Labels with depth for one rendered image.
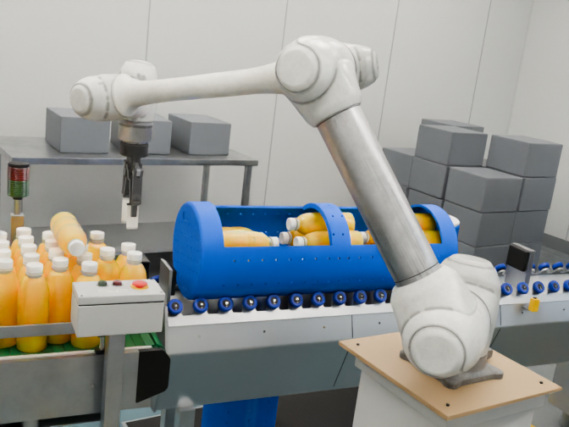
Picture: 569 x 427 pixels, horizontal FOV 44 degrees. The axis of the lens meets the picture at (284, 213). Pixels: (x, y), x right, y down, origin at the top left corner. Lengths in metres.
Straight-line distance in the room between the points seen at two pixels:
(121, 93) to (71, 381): 0.72
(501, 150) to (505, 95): 2.03
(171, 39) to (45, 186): 1.40
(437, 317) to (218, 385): 0.94
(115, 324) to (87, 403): 0.29
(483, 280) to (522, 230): 4.12
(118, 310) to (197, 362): 0.44
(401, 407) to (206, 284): 0.64
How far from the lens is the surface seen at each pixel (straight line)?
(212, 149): 4.78
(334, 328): 2.20
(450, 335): 1.39
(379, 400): 1.74
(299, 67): 1.40
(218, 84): 1.70
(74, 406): 1.91
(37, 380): 1.86
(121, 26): 5.25
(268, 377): 2.21
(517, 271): 2.74
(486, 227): 5.38
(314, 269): 2.07
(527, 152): 5.55
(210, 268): 1.94
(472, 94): 7.32
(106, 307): 1.68
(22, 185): 2.26
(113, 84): 1.72
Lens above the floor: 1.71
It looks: 14 degrees down
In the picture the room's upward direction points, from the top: 7 degrees clockwise
